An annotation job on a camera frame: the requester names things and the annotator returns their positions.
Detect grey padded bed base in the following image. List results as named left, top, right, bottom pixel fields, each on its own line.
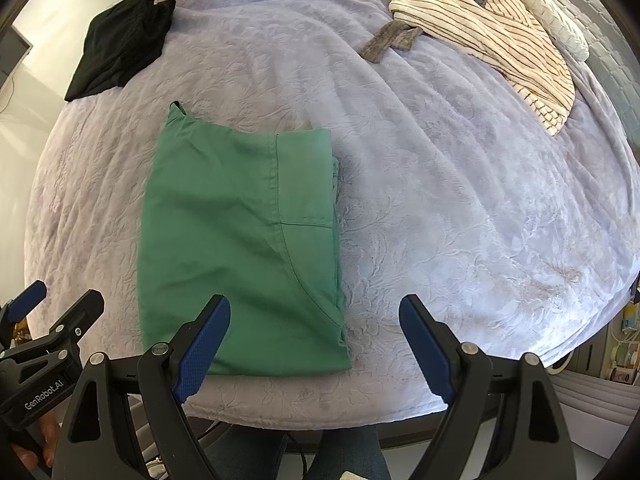
left=550, top=367, right=640, bottom=453

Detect black cable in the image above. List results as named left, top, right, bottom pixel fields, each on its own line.
left=294, top=435, right=308, bottom=480

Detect white ribbed pillow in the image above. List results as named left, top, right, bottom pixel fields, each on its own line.
left=497, top=0, right=591, bottom=62

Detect dark monitor screen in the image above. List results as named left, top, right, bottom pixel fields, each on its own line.
left=0, top=25, right=33, bottom=78

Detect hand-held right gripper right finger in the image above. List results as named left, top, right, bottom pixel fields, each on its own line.
left=398, top=294, right=581, bottom=480

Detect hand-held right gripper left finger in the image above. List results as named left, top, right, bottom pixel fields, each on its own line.
left=50, top=294, right=232, bottom=480

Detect lavender embossed blanket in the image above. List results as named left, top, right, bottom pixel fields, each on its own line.
left=22, top=0, right=640, bottom=423

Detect person's legs in jeans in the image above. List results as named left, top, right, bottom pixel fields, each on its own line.
left=200, top=427, right=393, bottom=480

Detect green work jacket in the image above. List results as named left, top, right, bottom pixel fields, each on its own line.
left=139, top=101, right=351, bottom=377

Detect shelf with small bottles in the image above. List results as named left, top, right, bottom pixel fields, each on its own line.
left=607, top=280, right=640, bottom=386

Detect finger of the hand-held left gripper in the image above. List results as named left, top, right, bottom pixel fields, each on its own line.
left=0, top=280, right=47, bottom=332
left=20, top=289, right=106, bottom=357

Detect person's left hand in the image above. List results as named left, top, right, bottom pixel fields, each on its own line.
left=12, top=412, right=66, bottom=471

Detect black garment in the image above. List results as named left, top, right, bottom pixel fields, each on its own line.
left=64, top=0, right=177, bottom=102

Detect beige striped robe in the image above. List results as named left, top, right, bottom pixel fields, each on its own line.
left=359, top=0, right=576, bottom=138

